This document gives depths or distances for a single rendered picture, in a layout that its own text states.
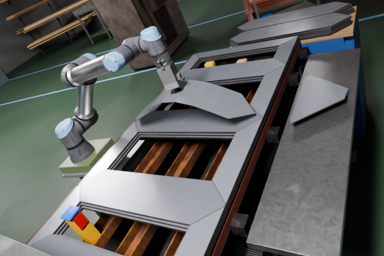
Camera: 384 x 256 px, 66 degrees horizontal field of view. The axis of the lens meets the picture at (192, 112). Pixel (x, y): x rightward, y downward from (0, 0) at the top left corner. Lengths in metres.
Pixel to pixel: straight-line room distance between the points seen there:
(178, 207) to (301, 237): 0.39
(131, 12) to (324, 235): 4.09
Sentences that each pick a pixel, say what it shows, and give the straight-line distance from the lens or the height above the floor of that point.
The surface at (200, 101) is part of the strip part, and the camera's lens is 1.28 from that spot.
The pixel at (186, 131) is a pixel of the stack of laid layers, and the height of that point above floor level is 0.84.
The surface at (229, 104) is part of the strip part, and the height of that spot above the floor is 0.92.
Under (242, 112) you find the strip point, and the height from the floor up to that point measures 0.89.
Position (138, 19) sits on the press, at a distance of 4.61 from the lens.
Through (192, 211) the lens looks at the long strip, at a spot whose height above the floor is 0.84.
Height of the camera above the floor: 1.58
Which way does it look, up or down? 29 degrees down
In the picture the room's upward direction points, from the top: 25 degrees counter-clockwise
